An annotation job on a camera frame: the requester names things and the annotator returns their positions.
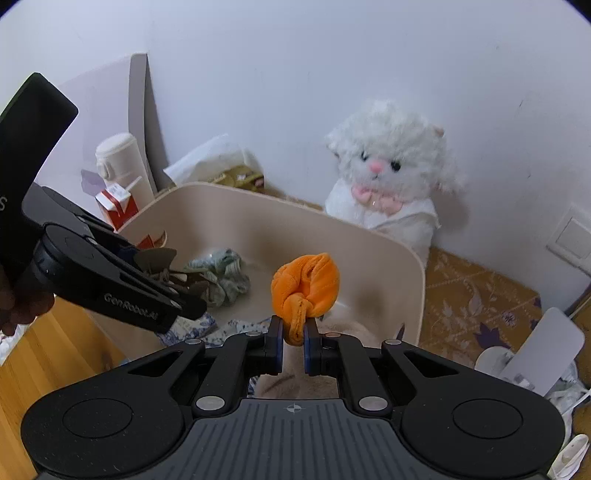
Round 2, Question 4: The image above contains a wooden desktop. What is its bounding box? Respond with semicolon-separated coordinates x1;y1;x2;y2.
0;295;132;467

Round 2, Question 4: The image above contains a light striped cloth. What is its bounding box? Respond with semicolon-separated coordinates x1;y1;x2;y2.
545;364;591;416

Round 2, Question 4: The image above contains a tissue pack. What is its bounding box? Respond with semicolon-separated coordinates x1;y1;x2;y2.
164;134;266;192

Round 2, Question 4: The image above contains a patterned table mat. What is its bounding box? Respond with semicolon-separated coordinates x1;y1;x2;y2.
277;194;543;370

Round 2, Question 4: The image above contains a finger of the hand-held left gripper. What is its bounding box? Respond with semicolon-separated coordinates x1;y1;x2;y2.
23;185;139;264
60;258;207;334

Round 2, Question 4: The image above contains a white phone stand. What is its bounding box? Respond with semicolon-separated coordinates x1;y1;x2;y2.
475;307;587;398

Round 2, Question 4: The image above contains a red milk carton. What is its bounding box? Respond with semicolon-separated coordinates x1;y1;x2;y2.
95;182;139;232

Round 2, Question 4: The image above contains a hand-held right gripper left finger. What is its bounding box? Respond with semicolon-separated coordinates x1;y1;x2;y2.
124;315;284;418

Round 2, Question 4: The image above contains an orange plush cloth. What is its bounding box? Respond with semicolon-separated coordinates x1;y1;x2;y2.
271;252;341;346

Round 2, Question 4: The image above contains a white wall switch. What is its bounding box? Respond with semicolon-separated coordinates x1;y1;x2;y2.
547;203;591;275

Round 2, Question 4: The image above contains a green scrunchie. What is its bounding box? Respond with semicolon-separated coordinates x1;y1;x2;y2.
185;248;251;308

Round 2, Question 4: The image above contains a blue patterned box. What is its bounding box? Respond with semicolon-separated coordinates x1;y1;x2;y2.
159;314;273;349

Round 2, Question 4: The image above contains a white thermos bottle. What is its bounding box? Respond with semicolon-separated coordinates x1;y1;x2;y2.
95;133;155;217

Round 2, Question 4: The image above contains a white plastic object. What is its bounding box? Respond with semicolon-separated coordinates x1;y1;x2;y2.
547;434;591;480

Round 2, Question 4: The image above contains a white plush lamb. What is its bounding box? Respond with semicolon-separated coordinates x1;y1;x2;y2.
323;98;468;273

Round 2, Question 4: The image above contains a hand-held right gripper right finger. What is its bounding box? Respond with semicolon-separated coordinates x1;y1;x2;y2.
304;318;476;418

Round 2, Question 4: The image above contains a beige storage basket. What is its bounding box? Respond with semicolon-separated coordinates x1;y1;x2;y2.
90;182;426;370

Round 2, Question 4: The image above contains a person's left hand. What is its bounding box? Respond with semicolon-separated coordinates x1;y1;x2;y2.
0;270;57;337

